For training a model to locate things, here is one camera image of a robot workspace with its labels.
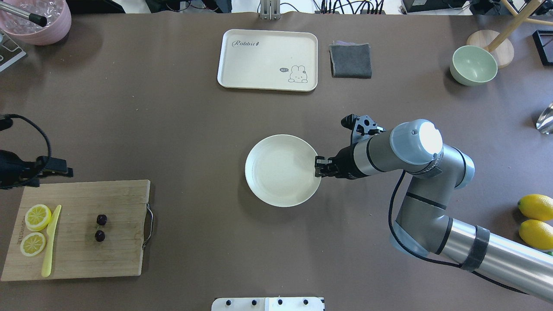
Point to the cream round plate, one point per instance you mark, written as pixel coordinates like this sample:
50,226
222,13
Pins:
280,170

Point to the pink mixing bowl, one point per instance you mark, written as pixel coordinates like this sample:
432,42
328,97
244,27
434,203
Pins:
56,13

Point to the bamboo cutting board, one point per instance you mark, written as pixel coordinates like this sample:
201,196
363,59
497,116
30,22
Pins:
76,253

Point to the cream rabbit tray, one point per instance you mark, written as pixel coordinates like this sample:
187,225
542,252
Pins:
268,60

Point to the lemon slice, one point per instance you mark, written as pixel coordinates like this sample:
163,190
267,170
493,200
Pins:
37,217
33,244

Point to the wooden cup stand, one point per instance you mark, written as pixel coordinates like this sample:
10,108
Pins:
498,43

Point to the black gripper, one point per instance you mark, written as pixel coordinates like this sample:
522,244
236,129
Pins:
344,163

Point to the yellow lemon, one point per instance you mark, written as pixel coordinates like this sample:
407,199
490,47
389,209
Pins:
537,234
536,207

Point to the dark red cherry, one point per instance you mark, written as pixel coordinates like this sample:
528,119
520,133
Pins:
99,236
101,219

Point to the grey folded cloth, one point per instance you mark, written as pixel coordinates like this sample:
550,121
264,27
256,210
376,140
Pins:
350,60

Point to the yellow plastic knife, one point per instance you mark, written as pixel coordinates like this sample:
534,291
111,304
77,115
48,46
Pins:
49,249

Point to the mint green bowl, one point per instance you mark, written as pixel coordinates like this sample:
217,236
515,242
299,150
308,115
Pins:
472,66

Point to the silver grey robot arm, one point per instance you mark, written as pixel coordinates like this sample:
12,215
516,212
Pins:
422,227

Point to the clear textured glass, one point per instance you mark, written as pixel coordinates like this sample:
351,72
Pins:
544,123

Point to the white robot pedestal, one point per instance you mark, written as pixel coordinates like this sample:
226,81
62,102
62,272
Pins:
299,303

